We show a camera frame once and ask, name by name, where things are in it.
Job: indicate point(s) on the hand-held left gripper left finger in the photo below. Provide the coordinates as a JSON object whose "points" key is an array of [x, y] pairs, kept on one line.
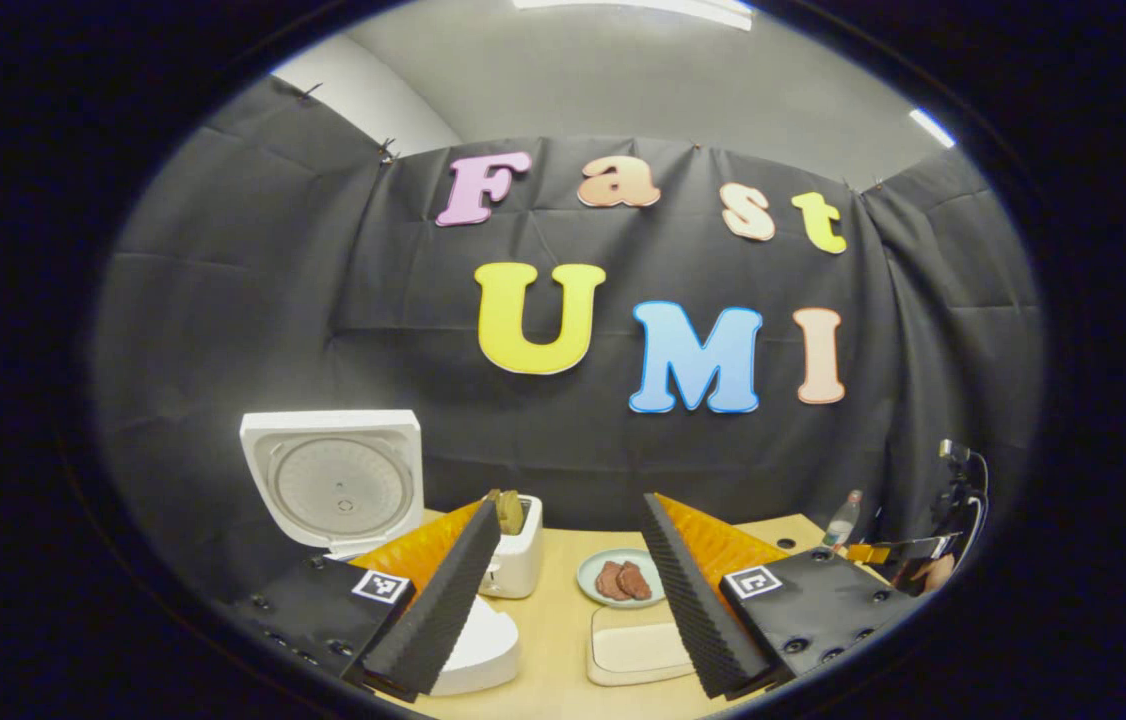
{"points": [[443, 610]]}

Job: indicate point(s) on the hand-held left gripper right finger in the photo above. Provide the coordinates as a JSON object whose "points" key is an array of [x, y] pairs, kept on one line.
{"points": [[693, 620]]}

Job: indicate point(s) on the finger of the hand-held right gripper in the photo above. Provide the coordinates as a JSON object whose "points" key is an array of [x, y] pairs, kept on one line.
{"points": [[898, 551]]}

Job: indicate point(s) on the clear rice tray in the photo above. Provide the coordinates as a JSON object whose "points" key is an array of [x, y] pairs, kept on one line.
{"points": [[633, 650]]}

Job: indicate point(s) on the white rice cooker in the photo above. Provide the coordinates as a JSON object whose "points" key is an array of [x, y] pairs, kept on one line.
{"points": [[343, 480]]}

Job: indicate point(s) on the clear water bottle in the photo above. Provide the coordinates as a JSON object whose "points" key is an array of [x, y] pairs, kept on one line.
{"points": [[841, 520]]}

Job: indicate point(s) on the brown meat slice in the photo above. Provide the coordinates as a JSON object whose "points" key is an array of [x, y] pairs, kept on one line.
{"points": [[635, 580], [609, 582]]}

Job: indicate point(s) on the white toaster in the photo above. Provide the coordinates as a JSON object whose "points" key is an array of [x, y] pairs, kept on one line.
{"points": [[518, 565]]}

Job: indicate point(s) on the pale green plate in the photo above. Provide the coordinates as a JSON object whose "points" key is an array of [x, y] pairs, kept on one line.
{"points": [[591, 580]]}

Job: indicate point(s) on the toast bread slice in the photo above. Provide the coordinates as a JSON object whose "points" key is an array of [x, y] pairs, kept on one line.
{"points": [[511, 512]]}

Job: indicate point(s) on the small ceiling light panel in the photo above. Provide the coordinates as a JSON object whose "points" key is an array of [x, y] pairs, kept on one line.
{"points": [[931, 128]]}

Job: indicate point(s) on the large ceiling light panel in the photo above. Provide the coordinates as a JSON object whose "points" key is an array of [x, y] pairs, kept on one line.
{"points": [[643, 8]]}

